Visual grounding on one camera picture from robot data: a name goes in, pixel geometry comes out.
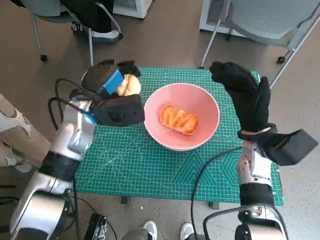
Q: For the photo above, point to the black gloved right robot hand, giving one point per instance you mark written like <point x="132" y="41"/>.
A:
<point x="252" y="105"/>

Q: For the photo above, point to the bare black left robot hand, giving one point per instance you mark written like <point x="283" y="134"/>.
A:
<point x="100" y="75"/>

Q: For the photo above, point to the round toy bread bun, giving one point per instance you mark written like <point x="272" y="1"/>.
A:
<point x="131" y="85"/>

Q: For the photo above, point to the rectangular toy bread loaf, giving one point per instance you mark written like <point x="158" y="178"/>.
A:
<point x="178" y="119"/>

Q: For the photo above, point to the pink bowl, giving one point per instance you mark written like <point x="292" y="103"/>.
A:
<point x="155" y="127"/>

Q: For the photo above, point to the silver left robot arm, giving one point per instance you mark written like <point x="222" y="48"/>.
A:
<point x="72" y="135"/>

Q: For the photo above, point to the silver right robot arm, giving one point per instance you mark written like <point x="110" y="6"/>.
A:
<point x="257" y="167"/>

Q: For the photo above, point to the grey mesh-back chair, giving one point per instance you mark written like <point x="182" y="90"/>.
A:
<point x="270" y="17"/>

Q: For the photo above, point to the white appliance with grille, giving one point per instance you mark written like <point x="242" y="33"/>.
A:
<point x="211" y="15"/>

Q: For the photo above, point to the green cutting mat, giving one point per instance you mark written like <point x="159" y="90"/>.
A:
<point x="140" y="170"/>

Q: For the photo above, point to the white shoe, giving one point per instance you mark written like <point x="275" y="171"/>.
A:
<point x="187" y="232"/>
<point x="150" y="230"/>

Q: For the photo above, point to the black floor device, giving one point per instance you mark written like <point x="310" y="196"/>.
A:
<point x="96" y="226"/>

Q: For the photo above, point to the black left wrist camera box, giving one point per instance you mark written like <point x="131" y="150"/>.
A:
<point x="120" y="111"/>

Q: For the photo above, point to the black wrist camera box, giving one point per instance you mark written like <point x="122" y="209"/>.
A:
<point x="292" y="147"/>
<point x="120" y="111"/>

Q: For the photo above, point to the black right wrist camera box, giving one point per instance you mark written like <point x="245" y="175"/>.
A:
<point x="292" y="147"/>

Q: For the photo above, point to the grey chair with metal frame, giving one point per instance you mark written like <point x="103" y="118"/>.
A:
<point x="50" y="13"/>

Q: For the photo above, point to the black table bracket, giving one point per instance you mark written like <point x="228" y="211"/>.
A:
<point x="214" y="205"/>
<point x="125" y="200"/>

